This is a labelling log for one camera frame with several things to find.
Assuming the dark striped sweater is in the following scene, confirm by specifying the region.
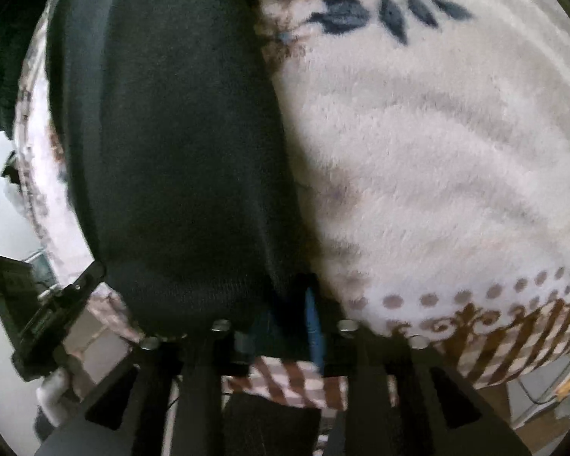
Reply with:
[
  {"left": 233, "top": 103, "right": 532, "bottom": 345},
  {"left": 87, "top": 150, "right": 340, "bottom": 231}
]
[{"left": 45, "top": 0, "right": 325, "bottom": 363}]

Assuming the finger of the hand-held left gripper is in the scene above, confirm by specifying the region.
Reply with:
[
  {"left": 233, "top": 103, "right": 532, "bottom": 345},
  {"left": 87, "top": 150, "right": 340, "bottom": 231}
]
[{"left": 59, "top": 260, "right": 108, "bottom": 307}]

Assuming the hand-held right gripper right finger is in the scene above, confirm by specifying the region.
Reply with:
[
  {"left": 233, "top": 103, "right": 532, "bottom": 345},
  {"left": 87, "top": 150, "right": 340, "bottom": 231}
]
[{"left": 303, "top": 289, "right": 534, "bottom": 456}]

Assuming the bed with floral sheet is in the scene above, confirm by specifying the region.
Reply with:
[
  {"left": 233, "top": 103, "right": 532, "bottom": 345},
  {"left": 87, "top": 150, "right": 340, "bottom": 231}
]
[{"left": 12, "top": 0, "right": 570, "bottom": 412}]

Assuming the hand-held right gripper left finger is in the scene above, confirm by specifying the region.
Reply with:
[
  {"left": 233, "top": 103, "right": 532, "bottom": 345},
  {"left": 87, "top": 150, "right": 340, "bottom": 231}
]
[{"left": 37, "top": 319, "right": 253, "bottom": 456}]

